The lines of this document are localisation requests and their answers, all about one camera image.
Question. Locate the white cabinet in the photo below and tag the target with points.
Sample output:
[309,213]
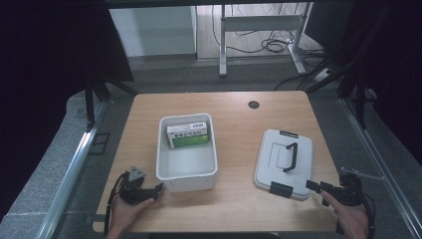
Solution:
[152,31]

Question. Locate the person's right hand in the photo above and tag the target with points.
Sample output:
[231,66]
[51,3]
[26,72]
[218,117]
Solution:
[348,217]

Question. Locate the round black table grommet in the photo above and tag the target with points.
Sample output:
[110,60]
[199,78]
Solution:
[253,105]

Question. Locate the green and white carton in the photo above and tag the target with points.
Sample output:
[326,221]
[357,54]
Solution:
[187,134]

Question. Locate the white metal desk frame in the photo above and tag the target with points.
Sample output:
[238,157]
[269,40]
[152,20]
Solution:
[262,24]

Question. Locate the aluminium rail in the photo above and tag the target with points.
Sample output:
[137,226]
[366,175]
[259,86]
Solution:
[69,181]
[381,166]

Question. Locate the person's left hand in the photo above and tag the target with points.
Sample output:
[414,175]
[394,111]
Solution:
[127,212]

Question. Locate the black tripod stand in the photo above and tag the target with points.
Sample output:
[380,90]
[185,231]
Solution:
[94,96]
[351,76]

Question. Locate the white plastic storage box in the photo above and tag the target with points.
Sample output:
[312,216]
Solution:
[186,152]

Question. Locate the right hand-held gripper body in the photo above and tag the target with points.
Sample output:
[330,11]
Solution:
[349,194]

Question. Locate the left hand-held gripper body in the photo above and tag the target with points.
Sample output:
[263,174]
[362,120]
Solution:
[132,191]

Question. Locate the white power strip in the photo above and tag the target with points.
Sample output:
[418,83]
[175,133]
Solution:
[322,75]

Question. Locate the black curtain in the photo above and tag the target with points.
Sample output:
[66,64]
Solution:
[388,66]
[49,66]

